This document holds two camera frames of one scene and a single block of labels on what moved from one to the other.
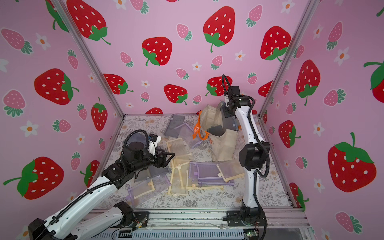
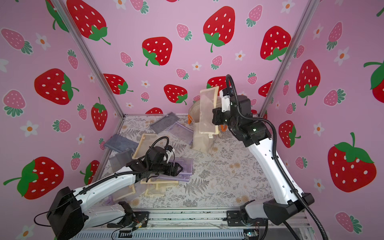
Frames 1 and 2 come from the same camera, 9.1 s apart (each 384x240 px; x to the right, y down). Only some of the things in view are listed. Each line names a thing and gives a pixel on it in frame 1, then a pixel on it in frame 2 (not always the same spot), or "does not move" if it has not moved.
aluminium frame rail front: [205, 219] does not move
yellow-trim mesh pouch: [230, 171] -> [209, 100]
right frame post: [311, 9] does not move
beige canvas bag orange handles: [222, 147] -> [201, 141]
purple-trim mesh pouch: [206, 173] -> [187, 164]
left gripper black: [163, 162] -> [170, 172]
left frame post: [63, 8] does not move
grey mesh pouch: [176, 120] -> [164, 122]
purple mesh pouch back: [186, 132] does not move
